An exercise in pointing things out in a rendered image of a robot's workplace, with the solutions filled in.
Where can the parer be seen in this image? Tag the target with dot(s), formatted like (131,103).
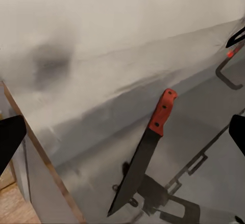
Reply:
(145,151)

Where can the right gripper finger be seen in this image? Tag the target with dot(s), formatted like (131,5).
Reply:
(232,40)

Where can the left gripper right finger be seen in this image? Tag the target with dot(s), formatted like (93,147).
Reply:
(237,131)

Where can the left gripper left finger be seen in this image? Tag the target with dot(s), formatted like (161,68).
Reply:
(12,133)

